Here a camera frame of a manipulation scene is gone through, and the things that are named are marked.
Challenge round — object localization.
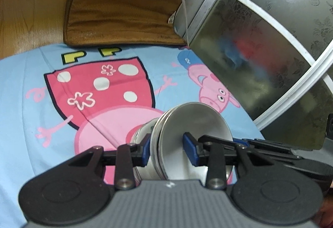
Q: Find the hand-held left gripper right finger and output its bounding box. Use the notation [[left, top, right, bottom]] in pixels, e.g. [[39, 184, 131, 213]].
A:
[[183, 132, 275, 189]]

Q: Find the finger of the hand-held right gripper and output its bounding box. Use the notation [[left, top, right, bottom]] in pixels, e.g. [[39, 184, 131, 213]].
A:
[[233, 138, 303, 163]]

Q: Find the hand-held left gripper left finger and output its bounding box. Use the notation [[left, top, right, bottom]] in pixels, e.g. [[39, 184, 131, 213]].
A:
[[68, 137, 151, 190]]

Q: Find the plain white bowl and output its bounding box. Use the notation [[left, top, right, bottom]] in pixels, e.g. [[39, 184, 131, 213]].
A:
[[157, 103, 234, 182]]

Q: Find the frosted glass sliding door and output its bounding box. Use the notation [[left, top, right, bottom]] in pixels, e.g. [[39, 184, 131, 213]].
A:
[[173, 0, 333, 151]]

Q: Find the printed blue blanket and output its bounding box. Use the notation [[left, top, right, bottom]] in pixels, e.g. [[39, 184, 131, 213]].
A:
[[0, 44, 266, 228]]

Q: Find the brown seat cushion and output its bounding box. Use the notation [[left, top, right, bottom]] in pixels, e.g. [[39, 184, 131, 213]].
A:
[[64, 0, 195, 48]]

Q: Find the white cable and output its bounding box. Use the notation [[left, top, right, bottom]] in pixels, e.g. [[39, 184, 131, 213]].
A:
[[179, 0, 190, 46]]

